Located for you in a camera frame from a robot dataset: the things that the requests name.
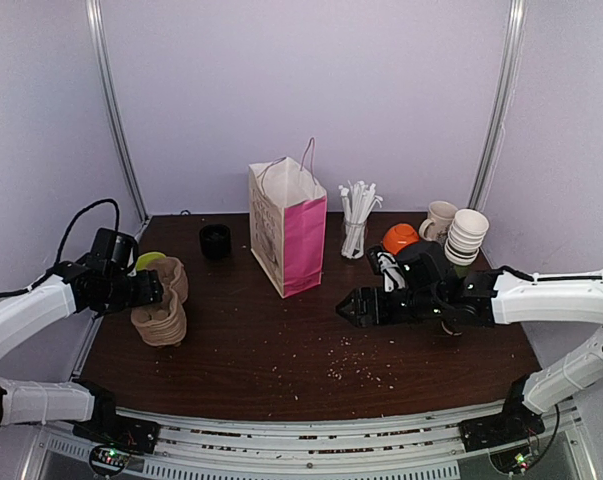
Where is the orange bowl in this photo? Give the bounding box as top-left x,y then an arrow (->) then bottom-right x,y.
382,223 -> 420,255

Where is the beige ceramic mug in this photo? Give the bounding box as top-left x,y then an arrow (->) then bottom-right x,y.
418,200 -> 458,245

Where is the right aluminium frame post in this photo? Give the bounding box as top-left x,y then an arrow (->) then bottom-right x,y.
468,0 -> 527,210

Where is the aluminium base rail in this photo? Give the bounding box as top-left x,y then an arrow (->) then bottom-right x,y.
17,400 -> 601,479

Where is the left aluminium frame post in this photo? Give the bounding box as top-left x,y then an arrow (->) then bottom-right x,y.
85,0 -> 149,223

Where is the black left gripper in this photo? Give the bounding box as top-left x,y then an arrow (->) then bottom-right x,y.
105,268 -> 162,311

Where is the glass jar of straws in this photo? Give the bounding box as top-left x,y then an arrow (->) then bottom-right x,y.
339,180 -> 383,260

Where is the stack of paper cups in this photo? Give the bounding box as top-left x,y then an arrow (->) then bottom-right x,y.
444,209 -> 490,277

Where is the aluminium frame post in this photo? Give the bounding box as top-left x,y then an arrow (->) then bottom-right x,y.
468,0 -> 527,210
85,0 -> 149,223

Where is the pink and white paper bag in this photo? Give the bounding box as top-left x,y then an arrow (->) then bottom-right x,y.
248,138 -> 327,299

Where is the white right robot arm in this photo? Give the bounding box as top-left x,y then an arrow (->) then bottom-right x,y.
336,241 -> 603,452

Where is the lime green bowl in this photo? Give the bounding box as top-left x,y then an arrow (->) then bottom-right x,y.
135,251 -> 166,271

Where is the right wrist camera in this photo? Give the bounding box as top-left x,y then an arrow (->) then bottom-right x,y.
366,245 -> 407,293

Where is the stack of cardboard cup carriers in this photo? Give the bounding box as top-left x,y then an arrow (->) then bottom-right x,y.
130,257 -> 189,347

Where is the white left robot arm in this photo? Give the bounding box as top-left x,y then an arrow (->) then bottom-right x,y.
0,228 -> 163,454

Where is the stack of black cup lids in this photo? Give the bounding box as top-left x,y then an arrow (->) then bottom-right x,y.
199,224 -> 231,260

